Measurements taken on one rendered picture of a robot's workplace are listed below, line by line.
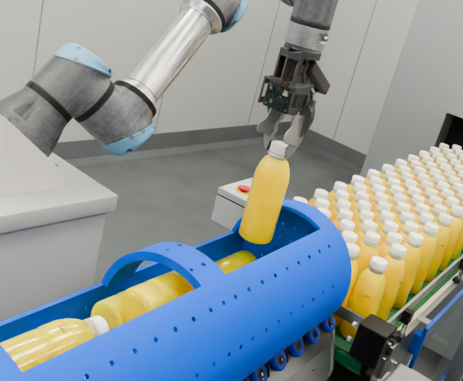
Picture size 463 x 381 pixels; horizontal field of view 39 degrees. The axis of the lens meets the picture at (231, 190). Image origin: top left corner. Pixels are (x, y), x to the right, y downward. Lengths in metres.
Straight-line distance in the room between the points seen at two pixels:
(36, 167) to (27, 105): 0.13
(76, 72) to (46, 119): 0.12
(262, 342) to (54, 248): 0.52
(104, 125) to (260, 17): 4.29
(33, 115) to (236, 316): 0.60
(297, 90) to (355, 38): 4.98
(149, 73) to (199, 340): 0.71
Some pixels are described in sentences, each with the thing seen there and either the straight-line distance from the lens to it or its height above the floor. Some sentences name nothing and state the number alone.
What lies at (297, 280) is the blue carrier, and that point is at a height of 1.18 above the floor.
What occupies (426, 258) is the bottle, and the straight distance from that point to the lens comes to 1.94.
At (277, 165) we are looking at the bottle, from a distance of 1.30.
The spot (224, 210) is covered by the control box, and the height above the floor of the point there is 1.05.
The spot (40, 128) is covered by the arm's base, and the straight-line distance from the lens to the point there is 1.38.
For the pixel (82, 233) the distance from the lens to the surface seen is 1.46.
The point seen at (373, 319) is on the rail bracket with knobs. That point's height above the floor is 1.00.
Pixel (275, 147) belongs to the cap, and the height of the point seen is 1.37.
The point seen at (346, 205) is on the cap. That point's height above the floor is 1.11.
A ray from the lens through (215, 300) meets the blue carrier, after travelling 1.04.
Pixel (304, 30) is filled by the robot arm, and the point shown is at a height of 1.60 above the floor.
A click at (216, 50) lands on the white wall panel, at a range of 5.34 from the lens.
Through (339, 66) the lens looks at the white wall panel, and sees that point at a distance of 6.25.
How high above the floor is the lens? 1.74
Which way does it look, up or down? 21 degrees down
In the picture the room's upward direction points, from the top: 15 degrees clockwise
